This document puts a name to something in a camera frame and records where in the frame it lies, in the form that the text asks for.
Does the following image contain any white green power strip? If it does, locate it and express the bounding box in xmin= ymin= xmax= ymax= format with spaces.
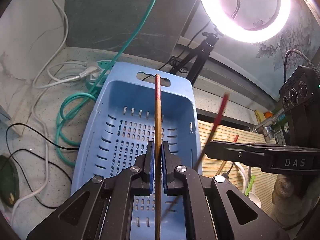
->
xmin=86 ymin=60 xmax=113 ymax=90

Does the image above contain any white power cable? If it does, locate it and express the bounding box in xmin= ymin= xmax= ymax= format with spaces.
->
xmin=10 ymin=0 xmax=101 ymax=228

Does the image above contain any red-tipped wooden chopstick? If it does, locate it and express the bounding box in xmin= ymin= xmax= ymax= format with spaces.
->
xmin=155 ymin=74 xmax=162 ymax=240
xmin=161 ymin=92 xmax=229 ymax=220

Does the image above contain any blue plastic perforated basket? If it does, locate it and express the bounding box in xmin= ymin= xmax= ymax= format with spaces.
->
xmin=70 ymin=61 xmax=202 ymax=240

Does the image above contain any white ceramic soup spoon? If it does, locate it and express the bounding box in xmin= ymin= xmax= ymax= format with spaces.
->
xmin=233 ymin=161 xmax=262 ymax=209

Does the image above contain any thin black cable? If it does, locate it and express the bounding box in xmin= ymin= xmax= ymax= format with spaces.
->
xmin=5 ymin=122 xmax=80 ymax=209

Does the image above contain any black-handled metal spoon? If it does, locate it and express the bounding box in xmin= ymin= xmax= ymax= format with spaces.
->
xmin=222 ymin=162 xmax=235 ymax=179

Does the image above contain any black tripod stand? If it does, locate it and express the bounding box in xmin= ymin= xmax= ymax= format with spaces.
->
xmin=169 ymin=28 xmax=223 ymax=86

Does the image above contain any black camera box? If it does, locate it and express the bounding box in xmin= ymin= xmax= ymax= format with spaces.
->
xmin=279 ymin=65 xmax=319 ymax=113

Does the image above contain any grey braided camera cable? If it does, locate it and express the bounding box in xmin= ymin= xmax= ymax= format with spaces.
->
xmin=283 ymin=48 xmax=320 ymax=81

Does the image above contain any green plastic utensil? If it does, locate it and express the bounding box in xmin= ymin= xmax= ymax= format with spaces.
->
xmin=245 ymin=175 xmax=255 ymax=197

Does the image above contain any striped yellow green mat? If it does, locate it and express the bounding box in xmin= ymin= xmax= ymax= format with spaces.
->
xmin=198 ymin=121 xmax=277 ymax=215

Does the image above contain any teal green cable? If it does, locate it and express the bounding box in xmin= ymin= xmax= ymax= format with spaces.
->
xmin=55 ymin=0 xmax=165 ymax=168

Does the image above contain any chrome sink faucet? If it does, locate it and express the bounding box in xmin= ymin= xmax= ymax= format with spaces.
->
xmin=253 ymin=109 xmax=286 ymax=145

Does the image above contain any bright ring light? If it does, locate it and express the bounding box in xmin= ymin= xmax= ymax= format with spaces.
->
xmin=201 ymin=0 xmax=291 ymax=43

